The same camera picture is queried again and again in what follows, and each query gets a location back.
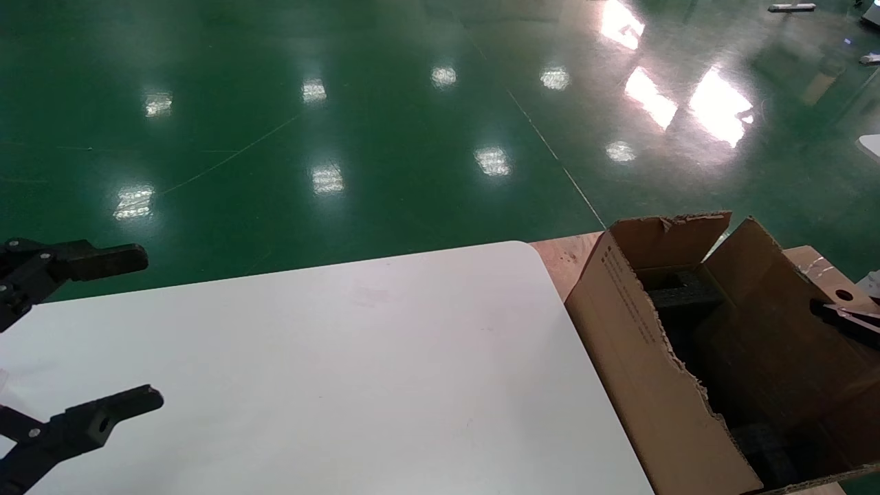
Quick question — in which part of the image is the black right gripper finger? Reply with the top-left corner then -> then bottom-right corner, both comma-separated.
810,300 -> 880,348

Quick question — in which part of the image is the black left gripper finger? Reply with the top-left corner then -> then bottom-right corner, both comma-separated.
0,239 -> 149,334
0,385 -> 164,495

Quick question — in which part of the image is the black foam block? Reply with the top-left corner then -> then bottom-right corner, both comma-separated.
729,423 -> 813,489
645,268 -> 727,311

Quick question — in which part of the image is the big torn cardboard box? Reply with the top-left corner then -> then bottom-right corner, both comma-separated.
564,212 -> 880,495

